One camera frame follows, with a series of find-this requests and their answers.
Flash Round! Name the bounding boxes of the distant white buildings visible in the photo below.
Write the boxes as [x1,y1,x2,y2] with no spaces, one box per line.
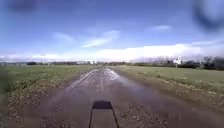
[76,60,100,66]

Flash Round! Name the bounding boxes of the wet grey asphalt road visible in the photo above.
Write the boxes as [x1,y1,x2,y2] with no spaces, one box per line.
[14,66,224,128]

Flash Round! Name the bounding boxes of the distant row of trees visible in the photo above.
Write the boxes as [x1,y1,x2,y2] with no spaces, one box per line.
[0,60,129,67]

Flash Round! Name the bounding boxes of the white building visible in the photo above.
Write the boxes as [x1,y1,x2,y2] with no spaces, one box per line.
[172,55,183,66]

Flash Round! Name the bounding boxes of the green grass field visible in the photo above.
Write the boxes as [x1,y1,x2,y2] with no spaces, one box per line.
[0,63,101,128]
[113,64,224,113]

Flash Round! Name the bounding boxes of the row of dark trees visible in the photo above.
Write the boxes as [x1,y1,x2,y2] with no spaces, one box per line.
[133,55,224,71]

